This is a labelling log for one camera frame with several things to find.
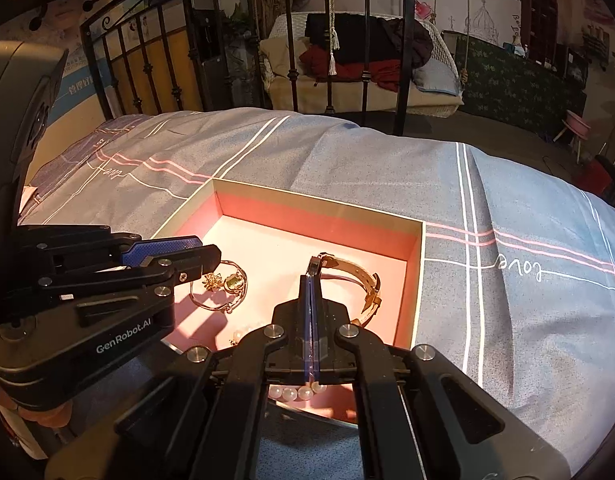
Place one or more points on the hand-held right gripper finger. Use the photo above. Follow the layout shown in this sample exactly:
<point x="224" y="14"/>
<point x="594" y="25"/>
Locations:
<point x="306" y="320"/>
<point x="317" y="320"/>

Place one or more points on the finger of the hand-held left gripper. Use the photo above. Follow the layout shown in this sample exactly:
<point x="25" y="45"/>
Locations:
<point x="162" y="247"/>
<point x="192" y="262"/>

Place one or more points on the green box with pink inside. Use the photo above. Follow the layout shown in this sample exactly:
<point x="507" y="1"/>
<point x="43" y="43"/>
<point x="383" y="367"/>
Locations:
<point x="337" y="237"/>

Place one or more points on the person's left hand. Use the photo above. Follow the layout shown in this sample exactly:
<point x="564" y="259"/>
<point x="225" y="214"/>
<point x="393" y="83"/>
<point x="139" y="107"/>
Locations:
<point x="47" y="416"/>

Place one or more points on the orange wooden panel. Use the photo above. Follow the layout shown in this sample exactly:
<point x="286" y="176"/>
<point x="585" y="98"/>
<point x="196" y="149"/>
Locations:
<point x="162" y="70"/>

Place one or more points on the blue grey striped bedsheet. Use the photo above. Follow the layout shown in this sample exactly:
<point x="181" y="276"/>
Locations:
<point x="512" y="310"/>

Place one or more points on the cream cushion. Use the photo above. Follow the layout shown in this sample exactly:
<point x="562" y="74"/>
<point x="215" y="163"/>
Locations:
<point x="282" y="70"/>

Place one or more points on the white wicker swing chair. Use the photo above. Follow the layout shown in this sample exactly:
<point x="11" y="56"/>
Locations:
<point x="437" y="105"/>

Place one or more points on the red cloth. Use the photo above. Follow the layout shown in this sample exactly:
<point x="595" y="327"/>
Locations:
<point x="387" y="76"/>

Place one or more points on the blue grey cushion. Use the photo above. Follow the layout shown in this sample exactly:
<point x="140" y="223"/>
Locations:
<point x="437" y="77"/>

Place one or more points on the black clothes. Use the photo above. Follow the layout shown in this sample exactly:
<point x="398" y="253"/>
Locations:
<point x="402" y="40"/>

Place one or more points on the green patterned counter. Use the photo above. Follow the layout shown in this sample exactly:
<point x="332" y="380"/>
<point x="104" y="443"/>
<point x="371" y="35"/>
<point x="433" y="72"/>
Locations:
<point x="512" y="85"/>

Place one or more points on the red bucket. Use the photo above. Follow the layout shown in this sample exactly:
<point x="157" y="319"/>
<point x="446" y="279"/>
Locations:
<point x="598" y="175"/>

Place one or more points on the pink stool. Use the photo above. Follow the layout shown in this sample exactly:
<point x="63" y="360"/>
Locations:
<point x="577" y="122"/>

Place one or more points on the black box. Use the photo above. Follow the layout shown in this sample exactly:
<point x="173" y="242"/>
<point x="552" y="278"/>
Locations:
<point x="572" y="62"/>

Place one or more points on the red phone booth cabinet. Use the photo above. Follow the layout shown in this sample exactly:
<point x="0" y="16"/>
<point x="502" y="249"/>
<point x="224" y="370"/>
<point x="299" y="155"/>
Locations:
<point x="540" y="15"/>

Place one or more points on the black iron bed frame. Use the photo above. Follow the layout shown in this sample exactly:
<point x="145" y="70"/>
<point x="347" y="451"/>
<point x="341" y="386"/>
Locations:
<point x="405" y="60"/>

